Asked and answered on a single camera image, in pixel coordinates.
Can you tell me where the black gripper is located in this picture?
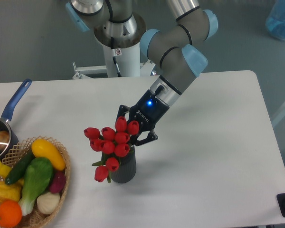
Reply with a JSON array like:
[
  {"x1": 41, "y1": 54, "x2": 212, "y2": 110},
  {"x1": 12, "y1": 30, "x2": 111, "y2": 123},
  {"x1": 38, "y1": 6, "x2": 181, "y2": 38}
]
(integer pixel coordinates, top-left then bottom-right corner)
[{"x1": 115, "y1": 90, "x2": 170, "y2": 146}]

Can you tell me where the red tulip bouquet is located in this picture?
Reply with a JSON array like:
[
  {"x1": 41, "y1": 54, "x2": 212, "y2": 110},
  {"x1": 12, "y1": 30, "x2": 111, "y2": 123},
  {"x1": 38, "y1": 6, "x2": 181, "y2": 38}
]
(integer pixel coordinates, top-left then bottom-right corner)
[{"x1": 84, "y1": 116, "x2": 139, "y2": 183}]

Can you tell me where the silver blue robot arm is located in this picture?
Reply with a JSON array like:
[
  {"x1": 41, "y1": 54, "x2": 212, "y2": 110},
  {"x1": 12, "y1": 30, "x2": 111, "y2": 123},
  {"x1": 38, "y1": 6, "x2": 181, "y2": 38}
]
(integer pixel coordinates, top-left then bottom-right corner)
[{"x1": 66, "y1": 0, "x2": 218, "y2": 146}]

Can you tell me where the dark grey ribbed vase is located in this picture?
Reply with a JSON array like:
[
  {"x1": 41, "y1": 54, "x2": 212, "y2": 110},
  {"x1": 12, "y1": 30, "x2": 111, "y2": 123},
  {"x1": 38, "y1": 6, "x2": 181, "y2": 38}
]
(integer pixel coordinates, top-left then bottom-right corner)
[{"x1": 111, "y1": 146, "x2": 136, "y2": 184}]

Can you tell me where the yellow squash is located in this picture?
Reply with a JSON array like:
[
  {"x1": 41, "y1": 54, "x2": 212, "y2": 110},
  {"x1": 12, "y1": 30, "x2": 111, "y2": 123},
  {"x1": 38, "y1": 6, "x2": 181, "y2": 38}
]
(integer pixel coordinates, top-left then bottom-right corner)
[{"x1": 31, "y1": 139, "x2": 66, "y2": 171}]

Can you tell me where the purple red onion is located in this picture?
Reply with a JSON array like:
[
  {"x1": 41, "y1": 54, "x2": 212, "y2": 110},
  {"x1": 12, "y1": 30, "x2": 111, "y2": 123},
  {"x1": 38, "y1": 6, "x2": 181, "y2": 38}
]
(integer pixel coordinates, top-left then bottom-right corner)
[{"x1": 48, "y1": 171, "x2": 66, "y2": 193}]

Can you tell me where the green bok choy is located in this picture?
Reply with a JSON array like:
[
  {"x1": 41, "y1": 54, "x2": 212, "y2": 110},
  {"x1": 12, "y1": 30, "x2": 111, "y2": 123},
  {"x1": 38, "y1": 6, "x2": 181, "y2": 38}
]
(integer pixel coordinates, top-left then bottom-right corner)
[{"x1": 19, "y1": 157, "x2": 54, "y2": 216}]

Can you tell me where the white garlic bulb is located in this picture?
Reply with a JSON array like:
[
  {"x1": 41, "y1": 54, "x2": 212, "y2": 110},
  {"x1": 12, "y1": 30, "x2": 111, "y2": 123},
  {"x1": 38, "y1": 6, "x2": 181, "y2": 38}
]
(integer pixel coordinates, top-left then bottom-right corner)
[{"x1": 37, "y1": 191, "x2": 60, "y2": 215}]

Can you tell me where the green cucumber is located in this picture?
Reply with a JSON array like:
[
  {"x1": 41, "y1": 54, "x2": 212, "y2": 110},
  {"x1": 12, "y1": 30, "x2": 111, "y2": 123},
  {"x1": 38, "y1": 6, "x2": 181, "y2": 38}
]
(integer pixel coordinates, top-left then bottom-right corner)
[{"x1": 5, "y1": 150, "x2": 35, "y2": 185}]

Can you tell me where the bread roll in pan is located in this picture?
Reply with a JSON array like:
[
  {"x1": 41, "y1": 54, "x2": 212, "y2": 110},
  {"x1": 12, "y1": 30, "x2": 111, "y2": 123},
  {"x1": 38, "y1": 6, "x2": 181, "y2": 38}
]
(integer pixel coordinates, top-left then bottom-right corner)
[{"x1": 0, "y1": 131, "x2": 10, "y2": 145}]

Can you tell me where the woven wicker basket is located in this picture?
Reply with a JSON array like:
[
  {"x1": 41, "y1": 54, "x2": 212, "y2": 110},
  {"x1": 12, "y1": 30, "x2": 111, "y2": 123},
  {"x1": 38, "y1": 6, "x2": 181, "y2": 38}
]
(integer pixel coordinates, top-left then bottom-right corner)
[{"x1": 0, "y1": 135, "x2": 71, "y2": 228}]

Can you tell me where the yellow banana pepper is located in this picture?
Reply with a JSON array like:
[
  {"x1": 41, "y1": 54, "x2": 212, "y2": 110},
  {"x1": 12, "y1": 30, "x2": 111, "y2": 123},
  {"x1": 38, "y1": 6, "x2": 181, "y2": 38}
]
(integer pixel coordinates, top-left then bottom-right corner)
[{"x1": 0, "y1": 160, "x2": 24, "y2": 187}]

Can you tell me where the yellow pumpkin gourd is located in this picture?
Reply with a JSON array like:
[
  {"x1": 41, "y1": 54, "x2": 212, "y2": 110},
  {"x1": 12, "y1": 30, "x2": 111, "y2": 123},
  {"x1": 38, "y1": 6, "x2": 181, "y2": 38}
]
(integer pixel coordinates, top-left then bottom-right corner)
[{"x1": 0, "y1": 181, "x2": 22, "y2": 204}]

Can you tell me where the orange fruit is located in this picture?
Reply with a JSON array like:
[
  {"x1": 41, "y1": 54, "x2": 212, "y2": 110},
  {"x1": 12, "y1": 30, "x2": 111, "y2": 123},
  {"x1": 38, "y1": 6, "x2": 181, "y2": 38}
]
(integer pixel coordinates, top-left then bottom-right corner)
[{"x1": 0, "y1": 200, "x2": 22, "y2": 228}]

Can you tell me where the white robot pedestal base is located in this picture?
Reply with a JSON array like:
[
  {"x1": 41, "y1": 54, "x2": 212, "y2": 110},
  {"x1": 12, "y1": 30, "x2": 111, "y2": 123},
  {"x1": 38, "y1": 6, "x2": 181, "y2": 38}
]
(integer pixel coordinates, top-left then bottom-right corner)
[{"x1": 73, "y1": 12, "x2": 156, "y2": 79}]

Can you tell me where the black cable on pedestal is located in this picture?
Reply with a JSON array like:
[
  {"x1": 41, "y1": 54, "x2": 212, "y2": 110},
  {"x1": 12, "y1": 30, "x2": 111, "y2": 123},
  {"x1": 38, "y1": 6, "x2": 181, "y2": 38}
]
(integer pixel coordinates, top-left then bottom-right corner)
[{"x1": 110, "y1": 37, "x2": 122, "y2": 78}]

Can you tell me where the blue handled saucepan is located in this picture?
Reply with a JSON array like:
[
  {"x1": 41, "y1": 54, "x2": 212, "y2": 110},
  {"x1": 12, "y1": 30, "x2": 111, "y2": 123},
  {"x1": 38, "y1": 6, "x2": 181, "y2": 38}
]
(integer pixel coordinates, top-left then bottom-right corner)
[{"x1": 0, "y1": 79, "x2": 32, "y2": 160}]

